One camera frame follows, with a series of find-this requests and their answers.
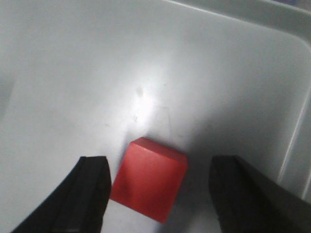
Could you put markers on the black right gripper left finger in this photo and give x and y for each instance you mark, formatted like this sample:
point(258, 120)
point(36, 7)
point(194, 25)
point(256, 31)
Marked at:
point(78, 203)

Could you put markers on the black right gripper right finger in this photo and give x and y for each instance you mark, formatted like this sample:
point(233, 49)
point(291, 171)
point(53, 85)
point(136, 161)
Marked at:
point(246, 201)

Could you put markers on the red cube block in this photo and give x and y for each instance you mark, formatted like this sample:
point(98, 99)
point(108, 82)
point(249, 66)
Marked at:
point(149, 178)

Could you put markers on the grey plastic tray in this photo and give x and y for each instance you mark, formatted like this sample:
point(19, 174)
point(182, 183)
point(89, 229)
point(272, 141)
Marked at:
point(205, 77)

